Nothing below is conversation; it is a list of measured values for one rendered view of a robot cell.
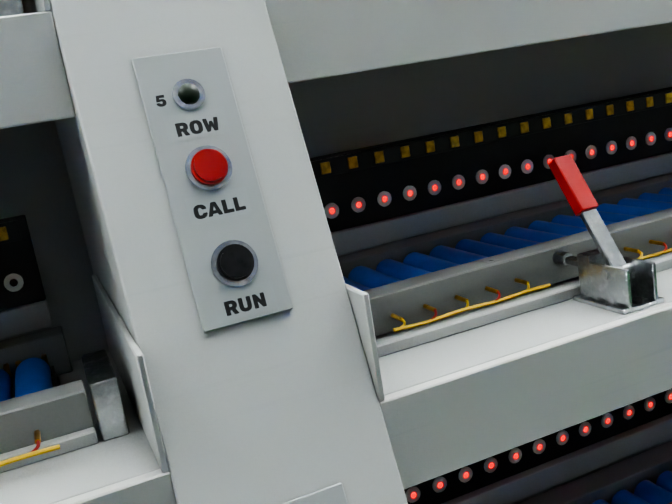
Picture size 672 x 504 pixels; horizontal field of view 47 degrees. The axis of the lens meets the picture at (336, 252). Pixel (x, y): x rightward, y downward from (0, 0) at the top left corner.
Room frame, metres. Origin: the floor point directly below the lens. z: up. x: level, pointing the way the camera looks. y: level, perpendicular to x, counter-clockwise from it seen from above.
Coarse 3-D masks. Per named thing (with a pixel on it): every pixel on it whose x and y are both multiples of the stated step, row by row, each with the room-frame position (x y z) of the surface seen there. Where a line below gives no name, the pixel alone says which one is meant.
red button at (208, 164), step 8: (200, 152) 0.32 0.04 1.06; (208, 152) 0.32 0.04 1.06; (216, 152) 0.32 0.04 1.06; (192, 160) 0.32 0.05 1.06; (200, 160) 0.32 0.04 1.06; (208, 160) 0.32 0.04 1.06; (216, 160) 0.32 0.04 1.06; (224, 160) 0.32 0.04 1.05; (192, 168) 0.32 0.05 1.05; (200, 168) 0.32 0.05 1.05; (208, 168) 0.32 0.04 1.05; (216, 168) 0.32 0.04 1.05; (224, 168) 0.32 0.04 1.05; (200, 176) 0.32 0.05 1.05; (208, 176) 0.32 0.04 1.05; (216, 176) 0.32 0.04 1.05; (224, 176) 0.32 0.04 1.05; (208, 184) 0.32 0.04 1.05
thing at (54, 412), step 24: (72, 384) 0.36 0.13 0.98; (0, 408) 0.34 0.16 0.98; (24, 408) 0.34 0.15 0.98; (48, 408) 0.34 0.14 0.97; (72, 408) 0.34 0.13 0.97; (0, 432) 0.33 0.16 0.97; (24, 432) 0.34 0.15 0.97; (48, 432) 0.34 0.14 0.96; (72, 432) 0.35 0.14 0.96; (24, 456) 0.32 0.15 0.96
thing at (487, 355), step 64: (512, 128) 0.57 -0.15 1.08; (576, 128) 0.59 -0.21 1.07; (640, 128) 0.62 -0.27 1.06; (320, 192) 0.52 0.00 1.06; (384, 192) 0.54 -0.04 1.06; (448, 192) 0.56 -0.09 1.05; (512, 192) 0.57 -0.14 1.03; (576, 192) 0.42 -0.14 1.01; (640, 192) 0.60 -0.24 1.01; (384, 256) 0.52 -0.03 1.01; (448, 256) 0.51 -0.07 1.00; (512, 256) 0.45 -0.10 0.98; (576, 256) 0.47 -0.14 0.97; (640, 256) 0.47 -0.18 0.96; (384, 320) 0.42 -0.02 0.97; (448, 320) 0.44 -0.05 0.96; (512, 320) 0.42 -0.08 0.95; (576, 320) 0.40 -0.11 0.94; (640, 320) 0.40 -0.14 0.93; (384, 384) 0.36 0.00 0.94; (448, 384) 0.36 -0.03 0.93; (512, 384) 0.37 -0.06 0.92; (576, 384) 0.39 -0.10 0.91; (640, 384) 0.40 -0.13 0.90; (448, 448) 0.36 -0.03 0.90; (512, 448) 0.38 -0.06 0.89
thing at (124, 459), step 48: (96, 288) 0.44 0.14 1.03; (0, 336) 0.45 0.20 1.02; (96, 384) 0.34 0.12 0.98; (144, 384) 0.30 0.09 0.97; (96, 432) 0.36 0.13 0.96; (144, 432) 0.35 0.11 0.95; (0, 480) 0.33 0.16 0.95; (48, 480) 0.32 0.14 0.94; (96, 480) 0.31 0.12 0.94; (144, 480) 0.31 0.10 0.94
